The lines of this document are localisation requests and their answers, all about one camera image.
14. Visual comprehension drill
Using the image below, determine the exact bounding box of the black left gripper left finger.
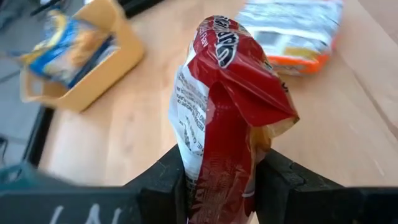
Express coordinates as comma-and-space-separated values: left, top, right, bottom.
124, 144, 190, 224

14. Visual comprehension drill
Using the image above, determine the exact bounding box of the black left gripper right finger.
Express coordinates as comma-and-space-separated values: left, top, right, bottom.
254, 147, 364, 224

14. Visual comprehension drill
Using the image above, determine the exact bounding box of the red Maruchan noodle pack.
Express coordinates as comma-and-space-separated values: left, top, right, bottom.
167, 14, 300, 224

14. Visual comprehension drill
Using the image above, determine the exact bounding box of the yellow plastic bin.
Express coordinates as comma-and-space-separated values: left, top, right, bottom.
19, 0, 146, 113

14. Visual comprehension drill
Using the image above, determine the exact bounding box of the blue Maruchan noodle pack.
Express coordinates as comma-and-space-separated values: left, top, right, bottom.
62, 35, 121, 90
20, 9, 106, 78

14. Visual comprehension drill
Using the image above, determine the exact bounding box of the orange Maruchan noodle pack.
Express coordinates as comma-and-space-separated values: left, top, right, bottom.
234, 0, 345, 77

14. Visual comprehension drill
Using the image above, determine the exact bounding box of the teal plastic bin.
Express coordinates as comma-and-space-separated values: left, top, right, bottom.
0, 161, 81, 192

